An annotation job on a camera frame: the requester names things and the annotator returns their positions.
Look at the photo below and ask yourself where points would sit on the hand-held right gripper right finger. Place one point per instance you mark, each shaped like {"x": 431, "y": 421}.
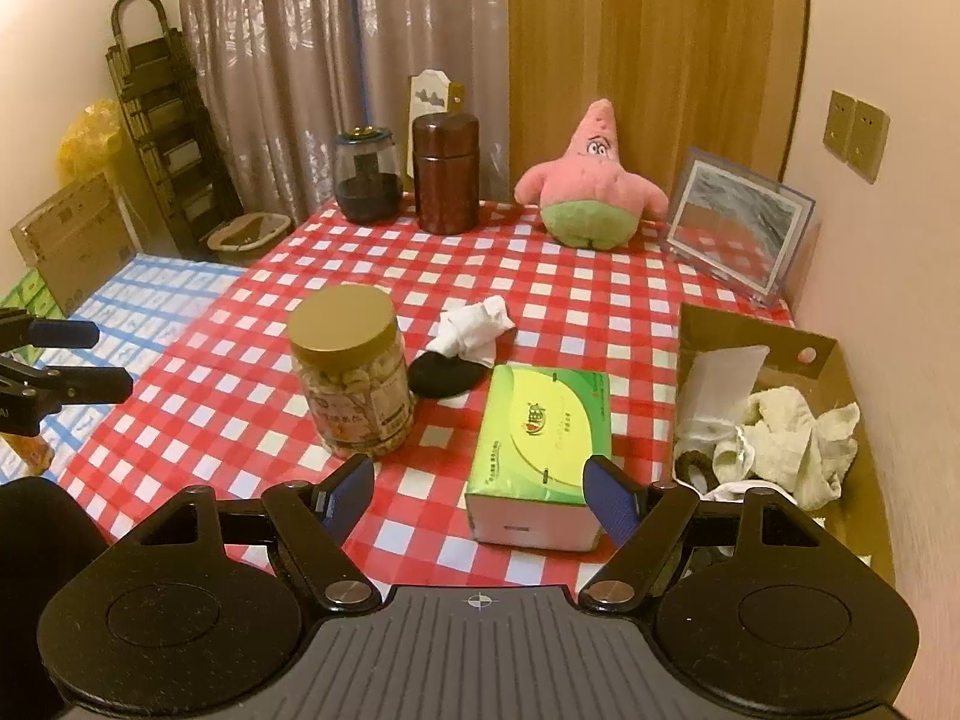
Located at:
{"x": 609, "y": 499}

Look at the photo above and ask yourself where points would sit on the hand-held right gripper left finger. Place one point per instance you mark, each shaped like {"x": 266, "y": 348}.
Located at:
{"x": 349, "y": 499}

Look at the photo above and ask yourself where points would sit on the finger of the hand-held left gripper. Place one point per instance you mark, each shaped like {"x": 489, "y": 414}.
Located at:
{"x": 82, "y": 386}
{"x": 60, "y": 334}

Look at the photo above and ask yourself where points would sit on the dark velvet scrunchie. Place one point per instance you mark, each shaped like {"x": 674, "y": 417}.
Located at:
{"x": 446, "y": 379}

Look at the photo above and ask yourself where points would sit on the clear plastic bag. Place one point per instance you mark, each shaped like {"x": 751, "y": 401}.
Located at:
{"x": 720, "y": 390}

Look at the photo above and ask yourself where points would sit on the cream fluffy towel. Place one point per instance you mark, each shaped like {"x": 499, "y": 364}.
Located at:
{"x": 795, "y": 435}

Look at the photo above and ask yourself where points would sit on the brown cardboard box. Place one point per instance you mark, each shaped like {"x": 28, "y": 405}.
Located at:
{"x": 750, "y": 326}

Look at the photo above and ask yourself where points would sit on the orange packet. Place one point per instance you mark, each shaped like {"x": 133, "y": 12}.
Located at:
{"x": 26, "y": 454}

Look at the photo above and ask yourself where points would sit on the green printed box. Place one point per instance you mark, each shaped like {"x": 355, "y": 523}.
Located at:
{"x": 34, "y": 292}

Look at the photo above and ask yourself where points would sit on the flat cardboard carton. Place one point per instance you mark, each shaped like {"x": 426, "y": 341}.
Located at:
{"x": 75, "y": 240}

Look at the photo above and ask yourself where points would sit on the blue checkered cloth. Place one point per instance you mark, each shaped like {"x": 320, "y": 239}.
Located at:
{"x": 150, "y": 300}

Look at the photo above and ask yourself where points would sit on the green tissue pack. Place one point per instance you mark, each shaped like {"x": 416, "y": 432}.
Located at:
{"x": 532, "y": 435}

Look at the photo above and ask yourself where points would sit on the clear jar with gold lid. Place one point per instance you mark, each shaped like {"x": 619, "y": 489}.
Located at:
{"x": 352, "y": 390}

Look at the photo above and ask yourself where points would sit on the red checkered tablecloth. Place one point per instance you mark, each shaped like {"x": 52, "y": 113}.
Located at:
{"x": 562, "y": 315}

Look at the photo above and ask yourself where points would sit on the yellow plastic bag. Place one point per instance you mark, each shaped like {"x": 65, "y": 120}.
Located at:
{"x": 90, "y": 139}

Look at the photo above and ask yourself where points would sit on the white sock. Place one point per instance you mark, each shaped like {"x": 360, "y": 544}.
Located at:
{"x": 472, "y": 330}

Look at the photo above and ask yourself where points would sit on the beige basin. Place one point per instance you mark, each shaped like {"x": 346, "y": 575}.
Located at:
{"x": 247, "y": 232}

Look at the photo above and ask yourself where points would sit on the black folding rack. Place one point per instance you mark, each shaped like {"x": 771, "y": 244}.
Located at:
{"x": 165, "y": 127}

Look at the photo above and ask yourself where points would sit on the pink starfish plush toy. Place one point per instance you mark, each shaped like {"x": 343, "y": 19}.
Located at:
{"x": 592, "y": 187}

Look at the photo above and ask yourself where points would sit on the dark glass jar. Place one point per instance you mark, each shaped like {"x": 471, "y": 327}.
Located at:
{"x": 367, "y": 180}

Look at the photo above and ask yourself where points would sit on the brown wooden canister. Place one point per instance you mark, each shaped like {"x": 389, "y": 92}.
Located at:
{"x": 445, "y": 172}

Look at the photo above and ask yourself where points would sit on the grey patterned curtain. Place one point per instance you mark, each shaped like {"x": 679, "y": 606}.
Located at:
{"x": 285, "y": 52}

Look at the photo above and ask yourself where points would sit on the white wooden board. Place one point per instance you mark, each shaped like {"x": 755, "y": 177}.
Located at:
{"x": 427, "y": 94}

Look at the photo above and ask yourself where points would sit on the brown curtain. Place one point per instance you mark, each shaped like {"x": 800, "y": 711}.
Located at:
{"x": 652, "y": 37}

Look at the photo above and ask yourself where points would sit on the clear picture frame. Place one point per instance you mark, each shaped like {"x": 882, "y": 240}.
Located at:
{"x": 731, "y": 225}

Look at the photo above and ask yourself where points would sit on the gold wall switch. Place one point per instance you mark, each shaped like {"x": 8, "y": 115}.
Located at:
{"x": 838, "y": 124}
{"x": 868, "y": 141}

